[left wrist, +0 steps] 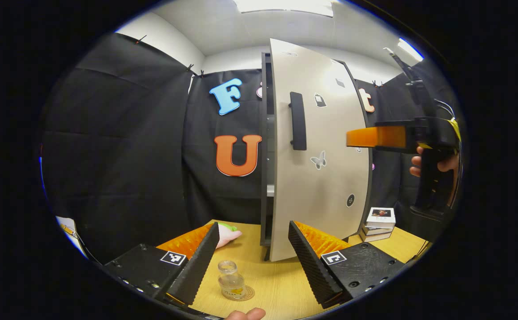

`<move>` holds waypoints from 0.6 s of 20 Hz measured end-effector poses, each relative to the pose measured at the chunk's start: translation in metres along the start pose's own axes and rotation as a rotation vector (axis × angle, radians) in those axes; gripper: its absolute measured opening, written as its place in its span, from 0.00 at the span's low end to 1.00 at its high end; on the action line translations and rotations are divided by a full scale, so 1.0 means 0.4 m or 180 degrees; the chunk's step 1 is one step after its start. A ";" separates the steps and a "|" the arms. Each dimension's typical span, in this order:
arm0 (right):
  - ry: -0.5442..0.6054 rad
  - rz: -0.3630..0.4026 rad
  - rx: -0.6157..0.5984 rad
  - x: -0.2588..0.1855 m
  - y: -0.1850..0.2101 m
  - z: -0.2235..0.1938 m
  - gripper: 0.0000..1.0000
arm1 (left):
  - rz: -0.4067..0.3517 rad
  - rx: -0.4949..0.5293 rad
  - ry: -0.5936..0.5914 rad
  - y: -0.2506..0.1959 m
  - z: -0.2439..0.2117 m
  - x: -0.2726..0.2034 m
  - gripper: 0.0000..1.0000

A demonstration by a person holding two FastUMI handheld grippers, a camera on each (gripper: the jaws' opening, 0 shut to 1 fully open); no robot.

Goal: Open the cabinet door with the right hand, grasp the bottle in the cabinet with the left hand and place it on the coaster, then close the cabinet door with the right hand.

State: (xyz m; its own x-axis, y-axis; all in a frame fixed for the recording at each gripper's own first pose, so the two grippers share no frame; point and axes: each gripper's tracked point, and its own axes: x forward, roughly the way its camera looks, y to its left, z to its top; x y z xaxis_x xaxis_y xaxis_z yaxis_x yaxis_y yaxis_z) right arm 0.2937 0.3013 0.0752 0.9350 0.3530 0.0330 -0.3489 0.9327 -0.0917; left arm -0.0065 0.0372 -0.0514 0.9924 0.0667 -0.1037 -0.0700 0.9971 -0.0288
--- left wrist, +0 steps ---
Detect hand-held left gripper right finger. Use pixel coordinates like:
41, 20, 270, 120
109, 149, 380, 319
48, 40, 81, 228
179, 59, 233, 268
288, 220, 406, 310

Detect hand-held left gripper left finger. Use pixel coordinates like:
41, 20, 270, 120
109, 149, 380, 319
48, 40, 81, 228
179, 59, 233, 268
103, 222, 221, 307

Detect clear glass bottle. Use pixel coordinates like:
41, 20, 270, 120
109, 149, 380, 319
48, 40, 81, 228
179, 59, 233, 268
217, 260, 247, 300

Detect round cork coaster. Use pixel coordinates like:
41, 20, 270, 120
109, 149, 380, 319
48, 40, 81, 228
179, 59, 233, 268
222, 284, 256, 302

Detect beige cabinet door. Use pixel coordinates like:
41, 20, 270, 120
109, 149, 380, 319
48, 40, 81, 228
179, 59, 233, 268
269, 38, 372, 263

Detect black door handle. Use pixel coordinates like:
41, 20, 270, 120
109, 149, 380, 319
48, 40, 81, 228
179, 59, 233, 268
289, 92, 308, 151

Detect dark grey cabinet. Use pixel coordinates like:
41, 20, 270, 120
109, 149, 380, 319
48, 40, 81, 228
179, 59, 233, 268
260, 51, 281, 262

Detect pink plush toy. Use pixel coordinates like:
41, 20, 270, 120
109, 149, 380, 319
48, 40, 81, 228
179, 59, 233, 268
217, 222, 243, 248

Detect ceiling light panel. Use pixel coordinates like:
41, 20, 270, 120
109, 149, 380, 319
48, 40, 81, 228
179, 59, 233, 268
397, 38, 424, 62
234, 0, 335, 18

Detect black backdrop cloth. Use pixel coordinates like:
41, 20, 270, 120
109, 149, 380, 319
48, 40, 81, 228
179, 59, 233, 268
41, 32, 460, 264

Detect white cable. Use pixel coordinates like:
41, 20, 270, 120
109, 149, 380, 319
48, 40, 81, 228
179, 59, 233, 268
434, 99, 458, 120

